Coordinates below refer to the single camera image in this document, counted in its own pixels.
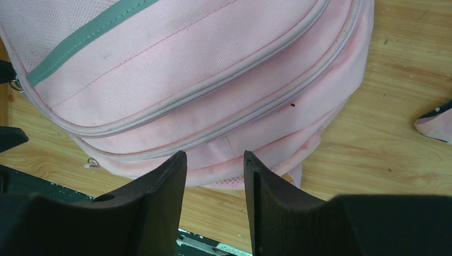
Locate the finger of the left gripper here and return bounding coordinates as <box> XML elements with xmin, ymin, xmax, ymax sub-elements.
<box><xmin>1</xmin><ymin>126</ymin><xmax>29</xmax><ymax>152</ymax></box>
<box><xmin>0</xmin><ymin>60</ymin><xmax>17</xmax><ymax>84</ymax></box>

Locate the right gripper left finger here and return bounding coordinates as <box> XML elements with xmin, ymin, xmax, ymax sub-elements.
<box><xmin>1</xmin><ymin>151</ymin><xmax>187</xmax><ymax>255</ymax></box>

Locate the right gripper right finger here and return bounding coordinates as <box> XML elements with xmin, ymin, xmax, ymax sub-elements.
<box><xmin>244</xmin><ymin>151</ymin><xmax>451</xmax><ymax>255</ymax></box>

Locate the pink student backpack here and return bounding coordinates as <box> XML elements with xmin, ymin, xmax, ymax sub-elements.
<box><xmin>1</xmin><ymin>0</ymin><xmax>375</xmax><ymax>189</ymax></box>

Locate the pink patterned cloth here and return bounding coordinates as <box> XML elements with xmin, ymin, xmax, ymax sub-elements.
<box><xmin>414</xmin><ymin>100</ymin><xmax>451</xmax><ymax>144</ymax></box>

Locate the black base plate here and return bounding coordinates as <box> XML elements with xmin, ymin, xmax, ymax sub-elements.
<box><xmin>1</xmin><ymin>165</ymin><xmax>252</xmax><ymax>256</ymax></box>

